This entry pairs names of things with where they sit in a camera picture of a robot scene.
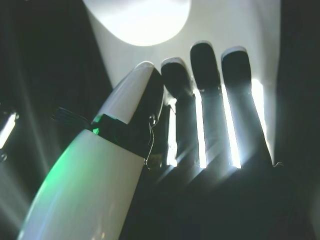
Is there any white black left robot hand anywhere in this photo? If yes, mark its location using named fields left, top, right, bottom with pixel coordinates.
left=16, top=41, right=320, bottom=240

